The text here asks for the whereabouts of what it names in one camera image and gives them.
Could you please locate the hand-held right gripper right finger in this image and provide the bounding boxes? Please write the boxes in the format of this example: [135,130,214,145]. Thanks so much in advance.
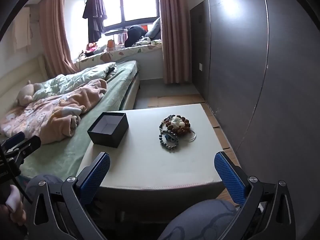
[214,151,297,240]

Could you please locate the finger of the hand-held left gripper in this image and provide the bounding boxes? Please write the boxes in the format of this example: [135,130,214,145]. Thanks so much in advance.
[7,135,42,164]
[4,131,25,149]

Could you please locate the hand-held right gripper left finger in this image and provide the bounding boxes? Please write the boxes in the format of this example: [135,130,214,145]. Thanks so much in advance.
[25,152,111,240]

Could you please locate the black cardboard box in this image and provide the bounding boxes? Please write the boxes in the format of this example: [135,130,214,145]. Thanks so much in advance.
[87,112,129,148]

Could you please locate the brown bead bracelet white pendant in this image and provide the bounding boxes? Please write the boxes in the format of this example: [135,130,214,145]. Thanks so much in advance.
[164,115,191,137]

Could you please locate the grey bead bracelet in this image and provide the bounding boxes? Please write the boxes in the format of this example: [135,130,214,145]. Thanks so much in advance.
[158,121,179,151]

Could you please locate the person's left hand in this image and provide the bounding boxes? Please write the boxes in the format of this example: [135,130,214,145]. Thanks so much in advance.
[0,186,27,227]

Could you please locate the pink fleece blanket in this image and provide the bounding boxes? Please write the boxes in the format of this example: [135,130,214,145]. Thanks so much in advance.
[0,79,108,144]

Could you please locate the beige plush toy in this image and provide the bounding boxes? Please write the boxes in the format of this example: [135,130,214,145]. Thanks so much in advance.
[15,80,43,105]

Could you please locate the person's right leg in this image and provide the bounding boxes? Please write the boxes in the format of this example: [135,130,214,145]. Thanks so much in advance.
[157,199,237,240]

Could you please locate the beige padded headboard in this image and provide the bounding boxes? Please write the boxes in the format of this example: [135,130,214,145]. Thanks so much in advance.
[0,55,49,120]

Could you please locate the light green quilt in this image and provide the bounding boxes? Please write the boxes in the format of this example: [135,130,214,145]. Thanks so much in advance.
[32,61,117,100]

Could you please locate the bed with green sheet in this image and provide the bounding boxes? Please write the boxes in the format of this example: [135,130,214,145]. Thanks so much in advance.
[0,60,140,180]

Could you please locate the flattened cardboard sheet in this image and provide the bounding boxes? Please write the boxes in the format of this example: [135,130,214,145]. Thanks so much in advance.
[147,94,240,165]

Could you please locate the hanging white cloth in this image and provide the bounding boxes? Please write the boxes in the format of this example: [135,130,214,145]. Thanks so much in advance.
[12,6,33,50]

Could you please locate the pink curtain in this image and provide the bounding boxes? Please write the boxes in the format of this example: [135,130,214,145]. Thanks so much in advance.
[39,0,80,75]
[157,0,192,84]

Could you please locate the grey wardrobe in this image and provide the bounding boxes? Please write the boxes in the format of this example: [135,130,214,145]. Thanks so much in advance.
[189,0,320,205]

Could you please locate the floral window seat cushion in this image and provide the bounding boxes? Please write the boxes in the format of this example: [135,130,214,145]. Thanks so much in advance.
[75,41,163,67]

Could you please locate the row of books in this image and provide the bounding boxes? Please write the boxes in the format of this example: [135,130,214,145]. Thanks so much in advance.
[114,31,128,45]

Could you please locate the dark backpack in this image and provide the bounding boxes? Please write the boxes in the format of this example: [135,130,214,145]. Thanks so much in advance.
[124,25,149,48]

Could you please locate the hanging dark clothes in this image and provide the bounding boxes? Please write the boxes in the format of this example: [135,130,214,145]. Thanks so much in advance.
[82,0,108,43]

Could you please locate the grey pillow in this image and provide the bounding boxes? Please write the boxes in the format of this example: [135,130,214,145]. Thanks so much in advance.
[144,17,162,40]

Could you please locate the window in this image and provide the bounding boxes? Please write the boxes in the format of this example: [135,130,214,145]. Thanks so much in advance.
[100,0,160,30]

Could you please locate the black cable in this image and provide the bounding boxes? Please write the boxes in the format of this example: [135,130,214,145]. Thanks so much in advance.
[15,175,33,204]

